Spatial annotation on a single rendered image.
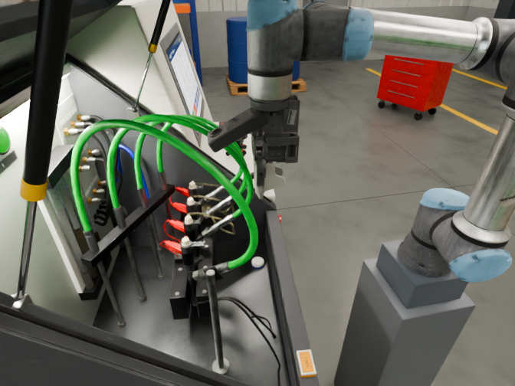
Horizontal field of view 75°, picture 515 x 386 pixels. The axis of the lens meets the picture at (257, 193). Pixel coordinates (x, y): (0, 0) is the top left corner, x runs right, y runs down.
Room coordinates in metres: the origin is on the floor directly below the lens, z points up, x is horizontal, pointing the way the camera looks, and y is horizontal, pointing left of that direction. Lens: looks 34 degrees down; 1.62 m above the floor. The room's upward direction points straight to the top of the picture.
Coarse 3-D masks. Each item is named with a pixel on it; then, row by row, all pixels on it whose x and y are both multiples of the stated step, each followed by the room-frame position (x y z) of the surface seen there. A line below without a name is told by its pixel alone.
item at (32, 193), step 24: (48, 0) 0.23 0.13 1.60; (72, 0) 0.24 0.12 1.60; (48, 24) 0.23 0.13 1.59; (48, 48) 0.24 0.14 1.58; (48, 72) 0.24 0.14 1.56; (48, 96) 0.24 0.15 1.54; (48, 120) 0.24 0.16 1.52; (48, 144) 0.24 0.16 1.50; (24, 168) 0.24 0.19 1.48; (48, 168) 0.25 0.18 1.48; (24, 192) 0.24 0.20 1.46; (24, 240) 0.24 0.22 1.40; (24, 264) 0.24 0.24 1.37; (24, 288) 0.24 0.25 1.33
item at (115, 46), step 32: (128, 0) 1.07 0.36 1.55; (160, 0) 1.32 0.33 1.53; (96, 32) 0.90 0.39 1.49; (128, 32) 0.90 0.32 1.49; (96, 64) 0.89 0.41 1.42; (128, 64) 0.90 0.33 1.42; (160, 64) 0.95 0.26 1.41; (192, 64) 1.57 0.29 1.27; (128, 96) 0.90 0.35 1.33; (160, 96) 0.91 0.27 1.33
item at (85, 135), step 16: (96, 128) 0.51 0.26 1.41; (128, 128) 0.49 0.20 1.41; (144, 128) 0.48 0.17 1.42; (80, 144) 0.52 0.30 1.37; (176, 144) 0.46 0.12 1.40; (224, 176) 0.44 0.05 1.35; (80, 192) 0.55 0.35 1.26; (80, 208) 0.54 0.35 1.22; (240, 208) 0.43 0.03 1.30; (256, 224) 0.43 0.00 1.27; (256, 240) 0.42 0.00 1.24
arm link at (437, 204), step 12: (432, 192) 0.74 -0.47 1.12; (444, 192) 0.74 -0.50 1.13; (456, 192) 0.74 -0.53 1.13; (420, 204) 0.74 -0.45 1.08; (432, 204) 0.70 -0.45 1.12; (444, 204) 0.68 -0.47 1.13; (456, 204) 0.67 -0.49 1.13; (420, 216) 0.72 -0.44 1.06; (432, 216) 0.68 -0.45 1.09; (444, 216) 0.66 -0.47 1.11; (420, 228) 0.71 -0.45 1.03; (432, 228) 0.66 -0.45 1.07
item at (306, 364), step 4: (300, 352) 0.39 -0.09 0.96; (304, 352) 0.39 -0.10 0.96; (308, 352) 0.39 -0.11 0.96; (300, 356) 0.38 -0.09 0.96; (304, 356) 0.38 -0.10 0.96; (308, 356) 0.38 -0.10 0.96; (300, 360) 0.37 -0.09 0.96; (304, 360) 0.37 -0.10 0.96; (308, 360) 0.37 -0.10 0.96; (304, 364) 0.37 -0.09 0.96; (308, 364) 0.37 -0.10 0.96; (312, 364) 0.37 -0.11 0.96; (304, 368) 0.36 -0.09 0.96; (308, 368) 0.36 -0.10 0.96; (312, 368) 0.36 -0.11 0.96; (304, 376) 0.35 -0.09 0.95; (308, 376) 0.35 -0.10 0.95; (312, 376) 0.35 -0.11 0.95
